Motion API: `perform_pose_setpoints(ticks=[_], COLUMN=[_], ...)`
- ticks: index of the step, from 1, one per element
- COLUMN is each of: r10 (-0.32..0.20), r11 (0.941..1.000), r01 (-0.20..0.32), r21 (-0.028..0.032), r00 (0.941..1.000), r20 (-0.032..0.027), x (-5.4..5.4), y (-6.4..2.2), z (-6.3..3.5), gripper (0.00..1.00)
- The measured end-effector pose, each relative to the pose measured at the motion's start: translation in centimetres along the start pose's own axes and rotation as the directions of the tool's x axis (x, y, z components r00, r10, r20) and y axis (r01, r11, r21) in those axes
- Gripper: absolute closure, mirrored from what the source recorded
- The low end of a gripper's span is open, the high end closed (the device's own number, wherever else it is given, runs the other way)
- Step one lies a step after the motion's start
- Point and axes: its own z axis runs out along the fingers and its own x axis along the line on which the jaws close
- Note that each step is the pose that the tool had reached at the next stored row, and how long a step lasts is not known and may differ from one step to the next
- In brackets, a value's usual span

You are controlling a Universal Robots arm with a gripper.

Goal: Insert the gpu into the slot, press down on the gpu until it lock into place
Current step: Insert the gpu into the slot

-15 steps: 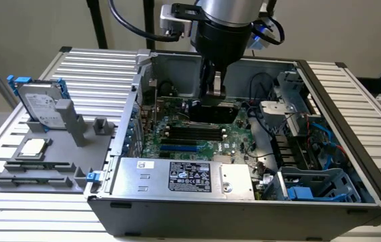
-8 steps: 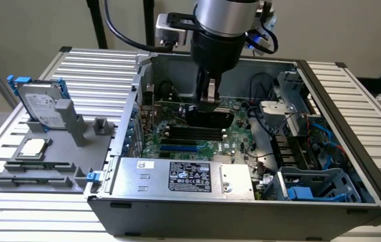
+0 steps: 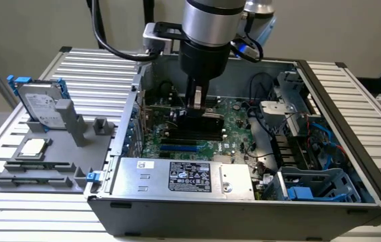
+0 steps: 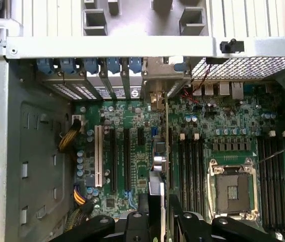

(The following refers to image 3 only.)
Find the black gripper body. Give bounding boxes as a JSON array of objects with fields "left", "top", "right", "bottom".
[{"left": 176, "top": 39, "right": 231, "bottom": 84}]

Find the green gpu card black heatsink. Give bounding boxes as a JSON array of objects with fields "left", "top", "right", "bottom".
[{"left": 140, "top": 104, "right": 225, "bottom": 134}]

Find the blue expansion slot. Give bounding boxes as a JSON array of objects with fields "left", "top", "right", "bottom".
[{"left": 157, "top": 144, "right": 199, "bottom": 154}]

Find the green Dell motherboard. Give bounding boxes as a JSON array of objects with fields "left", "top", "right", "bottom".
[{"left": 140, "top": 95, "right": 255, "bottom": 162}]

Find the silver metal drive cage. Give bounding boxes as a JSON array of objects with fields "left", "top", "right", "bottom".
[{"left": 257, "top": 71, "right": 323, "bottom": 137}]

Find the silver power supply unit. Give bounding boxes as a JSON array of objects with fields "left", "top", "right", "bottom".
[{"left": 109, "top": 157, "right": 256, "bottom": 201}]

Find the blue case latch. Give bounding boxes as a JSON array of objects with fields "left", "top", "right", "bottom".
[{"left": 85, "top": 170, "right": 102, "bottom": 183}]

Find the grey parts rack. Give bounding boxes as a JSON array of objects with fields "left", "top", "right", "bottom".
[{"left": 0, "top": 98, "right": 117, "bottom": 194}]

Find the hard disk in blue carrier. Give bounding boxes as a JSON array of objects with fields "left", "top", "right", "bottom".
[{"left": 6, "top": 76, "right": 69, "bottom": 132}]

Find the black open pc case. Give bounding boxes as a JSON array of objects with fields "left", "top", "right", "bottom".
[{"left": 81, "top": 53, "right": 381, "bottom": 238}]

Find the blue disk carrier in bay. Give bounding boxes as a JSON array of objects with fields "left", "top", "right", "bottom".
[{"left": 285, "top": 186, "right": 315, "bottom": 202}]

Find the silver cpu chip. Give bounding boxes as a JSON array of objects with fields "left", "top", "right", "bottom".
[{"left": 20, "top": 138, "right": 48, "bottom": 156}]

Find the grey plastic disk bay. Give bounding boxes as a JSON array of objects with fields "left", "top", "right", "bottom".
[{"left": 275, "top": 165, "right": 361, "bottom": 203}]

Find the blue usb plug with cable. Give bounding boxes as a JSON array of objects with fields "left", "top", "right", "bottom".
[{"left": 229, "top": 11, "right": 264, "bottom": 63}]

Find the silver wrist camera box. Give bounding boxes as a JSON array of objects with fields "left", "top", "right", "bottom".
[{"left": 141, "top": 22, "right": 182, "bottom": 55}]

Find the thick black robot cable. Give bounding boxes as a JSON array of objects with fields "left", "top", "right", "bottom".
[{"left": 89, "top": 0, "right": 161, "bottom": 62}]

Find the blue sata wire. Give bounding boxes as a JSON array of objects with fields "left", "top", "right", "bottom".
[{"left": 305, "top": 120, "right": 337, "bottom": 174}]

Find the red sata wire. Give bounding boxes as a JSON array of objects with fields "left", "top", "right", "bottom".
[{"left": 303, "top": 118, "right": 349, "bottom": 162}]

